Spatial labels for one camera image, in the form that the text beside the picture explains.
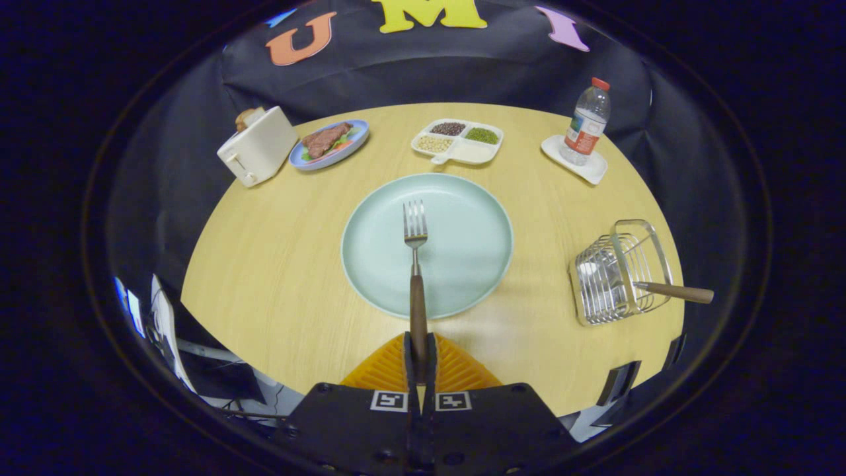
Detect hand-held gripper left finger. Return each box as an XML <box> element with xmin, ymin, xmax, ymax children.
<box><xmin>272</xmin><ymin>332</ymin><xmax>422</xmax><ymax>476</ymax></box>

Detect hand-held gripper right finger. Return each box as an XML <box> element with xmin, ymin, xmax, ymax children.
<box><xmin>422</xmin><ymin>332</ymin><xmax>582</xmax><ymax>476</ymax></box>

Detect wooden handled metal fork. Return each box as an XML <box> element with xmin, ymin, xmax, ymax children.
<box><xmin>403</xmin><ymin>200</ymin><xmax>429</xmax><ymax>384</ymax></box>

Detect wooden handled metal spoon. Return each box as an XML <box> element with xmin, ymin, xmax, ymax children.
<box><xmin>580</xmin><ymin>261</ymin><xmax>715</xmax><ymax>305</ymax></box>

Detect white metal bar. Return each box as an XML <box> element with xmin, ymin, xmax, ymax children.
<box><xmin>175</xmin><ymin>337</ymin><xmax>282</xmax><ymax>389</ymax></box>

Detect pale green plate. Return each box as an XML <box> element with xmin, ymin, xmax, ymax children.
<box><xmin>340</xmin><ymin>173</ymin><xmax>515</xmax><ymax>321</ymax></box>

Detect blue plate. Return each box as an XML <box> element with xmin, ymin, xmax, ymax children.
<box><xmin>289</xmin><ymin>119</ymin><xmax>370</xmax><ymax>172</ymax></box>

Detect white square coaster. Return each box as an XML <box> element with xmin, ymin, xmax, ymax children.
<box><xmin>541</xmin><ymin>134</ymin><xmax>608</xmax><ymax>186</ymax></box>

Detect white divided dish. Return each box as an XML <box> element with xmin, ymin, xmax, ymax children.
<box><xmin>410</xmin><ymin>118</ymin><xmax>505</xmax><ymax>166</ymax></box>

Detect brown steak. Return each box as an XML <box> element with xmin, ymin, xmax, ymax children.
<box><xmin>302</xmin><ymin>122</ymin><xmax>354</xmax><ymax>159</ymax></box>

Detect salad leaves under steak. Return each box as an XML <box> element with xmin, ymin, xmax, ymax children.
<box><xmin>304</xmin><ymin>129</ymin><xmax>363</xmax><ymax>161</ymax></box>

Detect cream toaster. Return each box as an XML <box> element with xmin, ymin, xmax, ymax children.
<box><xmin>217</xmin><ymin>106</ymin><xmax>299</xmax><ymax>188</ymax></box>

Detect clear water bottle red cap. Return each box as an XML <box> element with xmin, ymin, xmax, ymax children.
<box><xmin>559</xmin><ymin>77</ymin><xmax>612</xmax><ymax>167</ymax></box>

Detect toasted bread slice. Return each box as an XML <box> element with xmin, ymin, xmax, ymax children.
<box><xmin>235</xmin><ymin>107</ymin><xmax>266</xmax><ymax>133</ymax></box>

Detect black backdrop cloth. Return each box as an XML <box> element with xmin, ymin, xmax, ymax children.
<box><xmin>109</xmin><ymin>0</ymin><xmax>748</xmax><ymax>424</ymax></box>

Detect metal wire basket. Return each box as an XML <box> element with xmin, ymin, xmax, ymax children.
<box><xmin>568</xmin><ymin>219</ymin><xmax>675</xmax><ymax>328</ymax></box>

